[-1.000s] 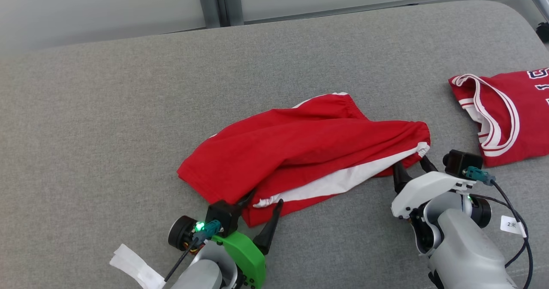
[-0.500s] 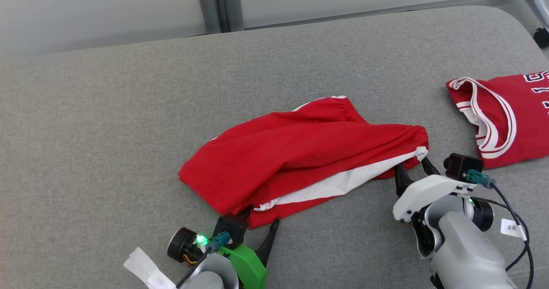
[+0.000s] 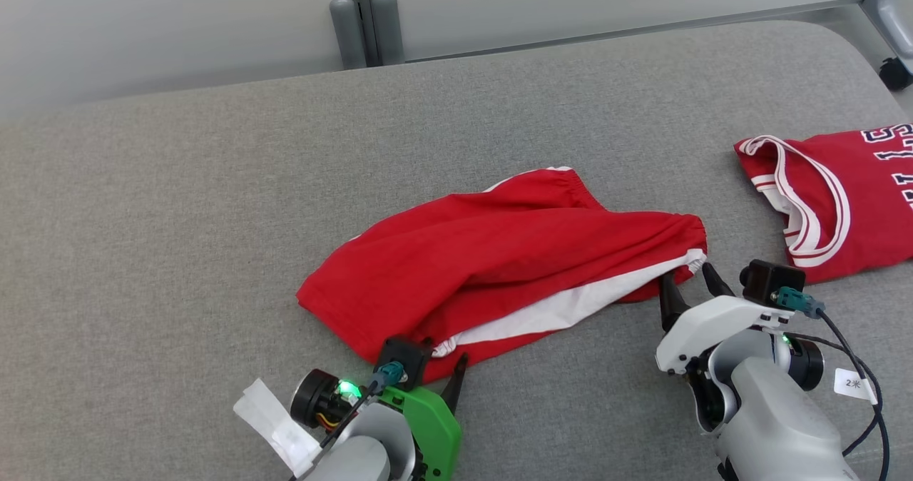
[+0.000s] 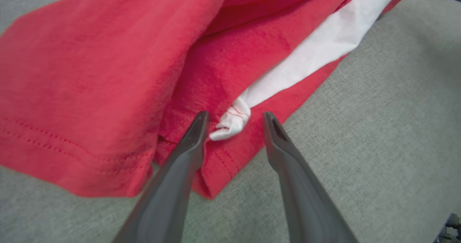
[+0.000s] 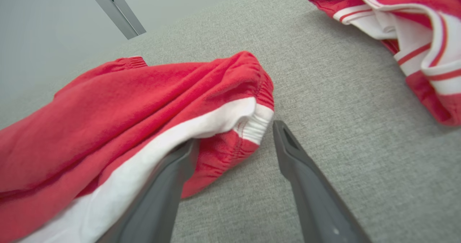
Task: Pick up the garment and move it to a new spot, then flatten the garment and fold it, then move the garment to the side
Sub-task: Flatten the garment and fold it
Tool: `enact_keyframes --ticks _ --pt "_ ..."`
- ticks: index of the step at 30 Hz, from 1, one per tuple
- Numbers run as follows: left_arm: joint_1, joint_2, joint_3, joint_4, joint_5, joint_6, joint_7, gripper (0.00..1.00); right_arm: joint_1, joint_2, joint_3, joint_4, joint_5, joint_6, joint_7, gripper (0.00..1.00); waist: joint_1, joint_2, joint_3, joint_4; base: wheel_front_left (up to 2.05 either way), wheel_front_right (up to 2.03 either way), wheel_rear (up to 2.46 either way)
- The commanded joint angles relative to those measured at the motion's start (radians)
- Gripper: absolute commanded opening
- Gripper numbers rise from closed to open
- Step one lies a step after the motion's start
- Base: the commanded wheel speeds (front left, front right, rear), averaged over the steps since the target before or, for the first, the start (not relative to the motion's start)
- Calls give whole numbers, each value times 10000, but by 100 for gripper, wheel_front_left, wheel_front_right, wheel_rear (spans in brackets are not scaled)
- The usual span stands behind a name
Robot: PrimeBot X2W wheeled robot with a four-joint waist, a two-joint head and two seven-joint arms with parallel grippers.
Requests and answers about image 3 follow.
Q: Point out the grey rounded post foot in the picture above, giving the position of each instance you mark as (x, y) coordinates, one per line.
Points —
(387, 28)
(348, 35)

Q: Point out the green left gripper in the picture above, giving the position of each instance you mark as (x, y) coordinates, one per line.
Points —
(431, 431)

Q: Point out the grey fabric sofa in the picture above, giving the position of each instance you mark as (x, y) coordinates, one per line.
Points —
(214, 217)

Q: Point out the grey metal frame leg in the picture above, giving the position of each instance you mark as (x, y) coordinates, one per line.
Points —
(888, 3)

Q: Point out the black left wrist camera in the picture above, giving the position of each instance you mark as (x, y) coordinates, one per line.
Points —
(406, 356)

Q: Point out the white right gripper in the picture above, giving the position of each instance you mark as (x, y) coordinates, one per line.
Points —
(713, 324)

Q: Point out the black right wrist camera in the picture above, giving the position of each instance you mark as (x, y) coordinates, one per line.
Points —
(770, 277)

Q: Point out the small white printed label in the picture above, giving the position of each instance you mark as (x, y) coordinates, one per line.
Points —
(854, 385)

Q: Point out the grey partition frame post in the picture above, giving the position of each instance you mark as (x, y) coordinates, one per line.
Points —
(354, 3)

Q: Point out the red jersey white striped trim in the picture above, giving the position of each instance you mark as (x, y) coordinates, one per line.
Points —
(863, 203)

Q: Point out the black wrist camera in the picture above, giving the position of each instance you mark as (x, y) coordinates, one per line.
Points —
(406, 356)
(770, 277)

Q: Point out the black caster wheel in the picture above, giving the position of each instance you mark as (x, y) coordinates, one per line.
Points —
(896, 74)

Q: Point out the red shorts white trim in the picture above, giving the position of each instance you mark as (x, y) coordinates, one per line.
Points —
(485, 252)

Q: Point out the white crumpled paper tag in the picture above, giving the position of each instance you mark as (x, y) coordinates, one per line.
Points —
(274, 424)

